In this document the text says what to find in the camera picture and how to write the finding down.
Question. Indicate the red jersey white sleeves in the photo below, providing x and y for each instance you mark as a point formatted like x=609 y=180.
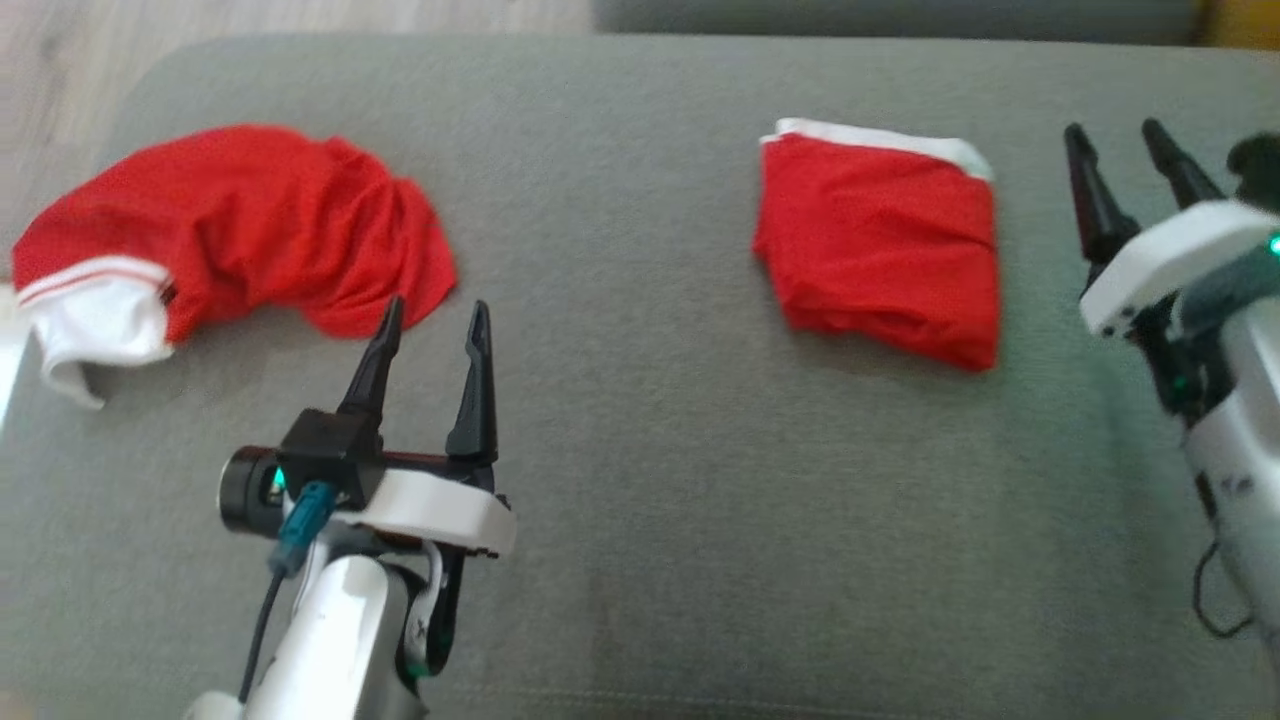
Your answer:
x=260 y=220

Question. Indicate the red shorts white waistband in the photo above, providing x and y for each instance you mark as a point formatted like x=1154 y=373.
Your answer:
x=880 y=250

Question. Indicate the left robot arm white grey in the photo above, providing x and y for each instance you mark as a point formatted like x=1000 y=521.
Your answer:
x=335 y=630

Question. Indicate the grey sofa seat cushion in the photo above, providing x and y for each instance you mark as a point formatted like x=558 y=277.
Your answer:
x=900 y=18

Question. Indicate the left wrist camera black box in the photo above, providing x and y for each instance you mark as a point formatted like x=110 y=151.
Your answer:
x=325 y=450

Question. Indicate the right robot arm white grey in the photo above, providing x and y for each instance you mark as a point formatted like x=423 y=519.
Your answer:
x=1250 y=480

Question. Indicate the yellow sofa backrest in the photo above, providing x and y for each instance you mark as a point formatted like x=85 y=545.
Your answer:
x=1245 y=20

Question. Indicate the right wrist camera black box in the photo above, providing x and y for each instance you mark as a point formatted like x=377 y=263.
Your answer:
x=1258 y=170

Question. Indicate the large grey sofa cushion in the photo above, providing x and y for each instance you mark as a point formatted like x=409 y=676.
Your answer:
x=650 y=500

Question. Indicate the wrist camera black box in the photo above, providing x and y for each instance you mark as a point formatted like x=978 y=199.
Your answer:
x=325 y=450
x=1258 y=170

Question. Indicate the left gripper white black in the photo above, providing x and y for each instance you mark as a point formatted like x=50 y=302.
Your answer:
x=440 y=505

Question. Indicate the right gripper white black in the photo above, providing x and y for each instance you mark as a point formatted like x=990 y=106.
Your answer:
x=1170 y=260

